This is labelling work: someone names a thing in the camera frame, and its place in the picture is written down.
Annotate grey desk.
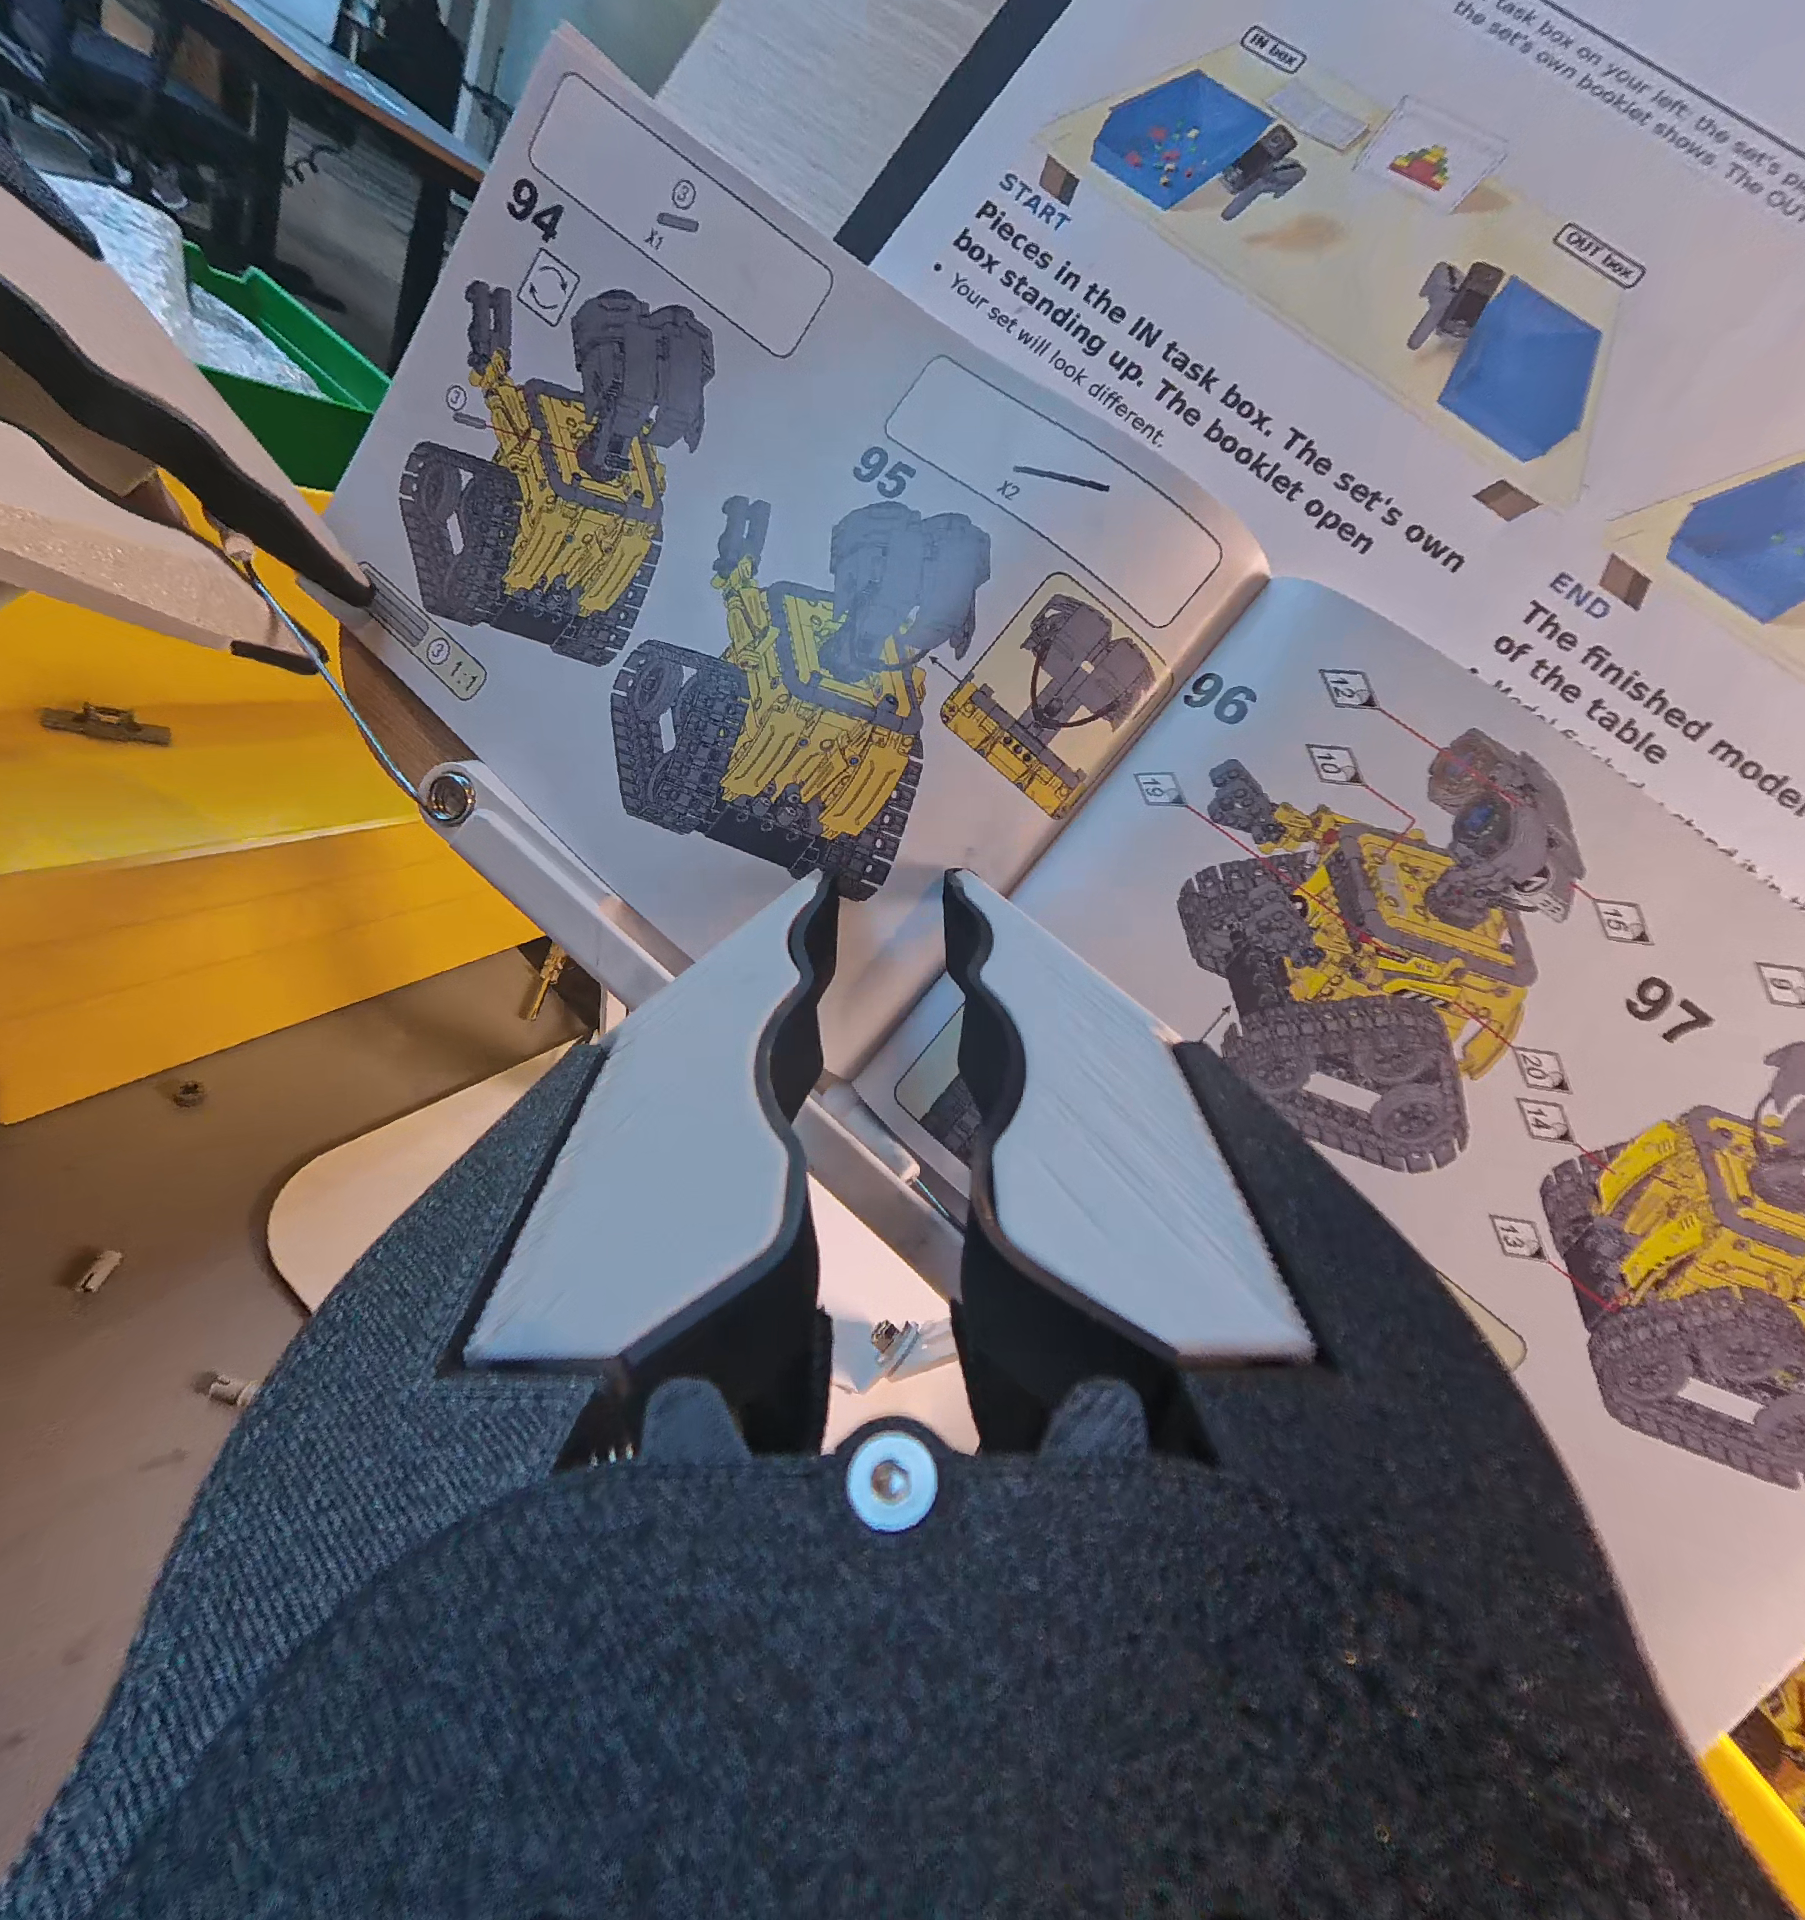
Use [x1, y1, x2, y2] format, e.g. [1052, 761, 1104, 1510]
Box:
[0, 960, 620, 1920]

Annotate clear plastic bag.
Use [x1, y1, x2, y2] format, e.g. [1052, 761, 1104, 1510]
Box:
[56, 175, 329, 391]

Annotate white task instruction sheet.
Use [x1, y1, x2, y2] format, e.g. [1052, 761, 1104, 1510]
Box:
[874, 0, 1805, 947]

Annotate metal wire page holder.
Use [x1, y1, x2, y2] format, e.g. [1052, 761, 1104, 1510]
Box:
[228, 549, 484, 828]

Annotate yellow plastic bin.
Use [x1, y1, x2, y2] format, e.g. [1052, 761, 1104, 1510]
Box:
[0, 481, 545, 1127]
[1698, 1726, 1805, 1920]

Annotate white book stand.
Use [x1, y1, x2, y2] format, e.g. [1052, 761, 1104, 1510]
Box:
[267, 601, 980, 1322]

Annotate instruction booklet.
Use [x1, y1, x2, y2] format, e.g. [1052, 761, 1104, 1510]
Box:
[326, 24, 1805, 1757]

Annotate black office chair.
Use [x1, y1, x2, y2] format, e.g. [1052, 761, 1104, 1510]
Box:
[0, 0, 215, 180]

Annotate green plastic bin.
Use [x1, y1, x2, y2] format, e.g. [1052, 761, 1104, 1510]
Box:
[176, 247, 393, 489]

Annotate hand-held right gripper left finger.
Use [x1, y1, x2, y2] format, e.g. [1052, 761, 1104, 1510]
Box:
[459, 871, 844, 1441]

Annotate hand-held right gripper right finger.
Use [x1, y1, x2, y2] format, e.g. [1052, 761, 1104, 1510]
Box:
[943, 871, 1325, 1441]

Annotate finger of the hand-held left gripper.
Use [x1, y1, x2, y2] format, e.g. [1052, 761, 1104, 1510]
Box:
[0, 134, 370, 593]
[0, 315, 349, 656]

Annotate dark background table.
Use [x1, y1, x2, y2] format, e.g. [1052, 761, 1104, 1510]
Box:
[122, 0, 499, 287]

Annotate pale curved board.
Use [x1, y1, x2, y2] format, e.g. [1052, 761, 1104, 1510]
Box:
[658, 0, 995, 241]

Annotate scattered small brick parts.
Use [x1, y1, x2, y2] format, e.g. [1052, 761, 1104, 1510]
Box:
[63, 947, 589, 1413]

